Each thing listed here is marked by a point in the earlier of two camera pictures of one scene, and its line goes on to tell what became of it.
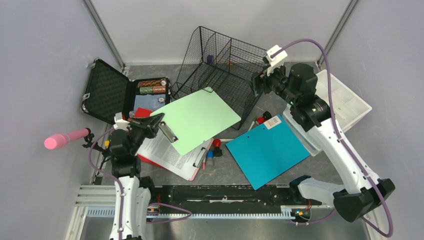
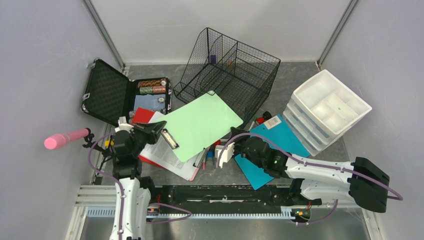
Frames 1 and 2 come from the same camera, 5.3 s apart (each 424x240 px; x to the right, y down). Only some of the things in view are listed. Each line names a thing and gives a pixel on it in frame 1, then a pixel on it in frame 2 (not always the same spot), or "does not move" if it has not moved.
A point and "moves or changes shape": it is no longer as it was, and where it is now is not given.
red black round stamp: [266, 115] does not move
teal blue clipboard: [266, 152] does not move
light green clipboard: [194, 120] moves or changes shape
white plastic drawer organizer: [344, 105] does not move
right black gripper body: [277, 82] → [239, 146]
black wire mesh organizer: [227, 65] does not move
